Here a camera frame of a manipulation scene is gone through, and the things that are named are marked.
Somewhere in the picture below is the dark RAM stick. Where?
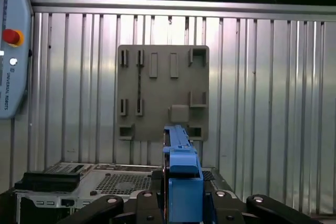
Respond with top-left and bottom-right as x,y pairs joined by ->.
136,62 -> 144,115

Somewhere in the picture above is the hard disk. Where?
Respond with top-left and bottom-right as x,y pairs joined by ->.
162,125 -> 219,224

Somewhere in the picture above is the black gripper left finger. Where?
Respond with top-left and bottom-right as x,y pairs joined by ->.
56,170 -> 165,224

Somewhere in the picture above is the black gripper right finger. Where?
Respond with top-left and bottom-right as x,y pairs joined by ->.
203,170 -> 325,224

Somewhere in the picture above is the pale blue teach pendant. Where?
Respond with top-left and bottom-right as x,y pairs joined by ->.
0,0 -> 35,120

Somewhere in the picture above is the grey parts rack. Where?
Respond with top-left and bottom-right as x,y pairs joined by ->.
114,44 -> 211,142

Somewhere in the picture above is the black PC case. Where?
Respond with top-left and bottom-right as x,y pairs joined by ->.
14,162 -> 238,224

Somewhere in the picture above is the grey power supply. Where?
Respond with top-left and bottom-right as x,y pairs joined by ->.
90,168 -> 154,198

